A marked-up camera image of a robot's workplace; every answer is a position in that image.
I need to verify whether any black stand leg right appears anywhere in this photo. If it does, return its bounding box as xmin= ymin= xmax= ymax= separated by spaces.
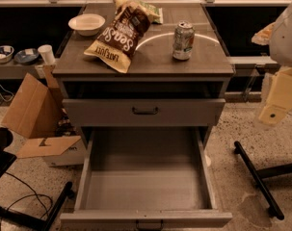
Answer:
xmin=234 ymin=141 xmax=292 ymax=220

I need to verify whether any black chair seat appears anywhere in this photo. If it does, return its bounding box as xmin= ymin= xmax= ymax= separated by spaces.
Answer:
xmin=0 ymin=127 xmax=16 ymax=178

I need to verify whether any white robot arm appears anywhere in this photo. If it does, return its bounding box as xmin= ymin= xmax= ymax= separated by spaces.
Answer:
xmin=252 ymin=2 xmax=292 ymax=126

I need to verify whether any blue bowl left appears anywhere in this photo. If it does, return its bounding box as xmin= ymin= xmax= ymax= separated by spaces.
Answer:
xmin=0 ymin=45 xmax=14 ymax=64

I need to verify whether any blue bowl right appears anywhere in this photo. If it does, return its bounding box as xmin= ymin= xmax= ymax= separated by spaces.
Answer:
xmin=14 ymin=48 xmax=40 ymax=65

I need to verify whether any green chip bag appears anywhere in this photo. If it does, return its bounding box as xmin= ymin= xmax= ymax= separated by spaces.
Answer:
xmin=114 ymin=0 xmax=164 ymax=25

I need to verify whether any brown chip bag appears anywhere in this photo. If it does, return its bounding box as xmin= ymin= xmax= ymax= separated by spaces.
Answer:
xmin=84 ymin=2 xmax=157 ymax=73

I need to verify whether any black cable on floor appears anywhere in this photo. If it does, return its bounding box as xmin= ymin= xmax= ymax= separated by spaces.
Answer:
xmin=0 ymin=170 xmax=54 ymax=231

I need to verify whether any black stand leg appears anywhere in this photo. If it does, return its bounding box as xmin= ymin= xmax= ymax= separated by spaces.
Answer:
xmin=234 ymin=141 xmax=292 ymax=220
xmin=0 ymin=181 xmax=74 ymax=231

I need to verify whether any open middle grey drawer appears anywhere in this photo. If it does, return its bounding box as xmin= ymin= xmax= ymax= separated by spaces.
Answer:
xmin=61 ymin=127 xmax=232 ymax=231

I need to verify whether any white paper cup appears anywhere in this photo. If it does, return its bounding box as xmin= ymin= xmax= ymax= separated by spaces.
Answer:
xmin=38 ymin=44 xmax=56 ymax=64

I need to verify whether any soda can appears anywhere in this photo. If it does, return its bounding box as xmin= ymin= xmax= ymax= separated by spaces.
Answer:
xmin=173 ymin=20 xmax=195 ymax=61

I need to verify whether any white bowl on cabinet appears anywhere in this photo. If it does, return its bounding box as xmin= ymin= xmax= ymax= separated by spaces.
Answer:
xmin=68 ymin=13 xmax=105 ymax=37

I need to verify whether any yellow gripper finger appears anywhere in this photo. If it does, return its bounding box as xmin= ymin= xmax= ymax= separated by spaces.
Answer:
xmin=257 ymin=66 xmax=292 ymax=125
xmin=252 ymin=23 xmax=275 ymax=45

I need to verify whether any upper grey drawer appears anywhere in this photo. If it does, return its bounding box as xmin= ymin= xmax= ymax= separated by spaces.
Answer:
xmin=63 ymin=99 xmax=226 ymax=127

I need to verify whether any blue bowl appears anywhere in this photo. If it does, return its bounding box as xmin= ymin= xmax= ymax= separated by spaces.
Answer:
xmin=0 ymin=45 xmax=14 ymax=64
xmin=14 ymin=48 xmax=40 ymax=65

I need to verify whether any white box under cardboard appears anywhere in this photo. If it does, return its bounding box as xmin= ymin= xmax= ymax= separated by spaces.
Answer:
xmin=43 ymin=136 xmax=87 ymax=167

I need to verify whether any black stand leg left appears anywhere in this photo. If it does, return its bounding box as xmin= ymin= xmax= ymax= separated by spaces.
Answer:
xmin=0 ymin=181 xmax=74 ymax=231

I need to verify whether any grey shelf rail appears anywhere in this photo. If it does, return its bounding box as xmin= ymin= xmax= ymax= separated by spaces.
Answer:
xmin=226 ymin=56 xmax=280 ymax=102

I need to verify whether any grey drawer cabinet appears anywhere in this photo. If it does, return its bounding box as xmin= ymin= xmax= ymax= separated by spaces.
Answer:
xmin=53 ymin=2 xmax=234 ymax=141

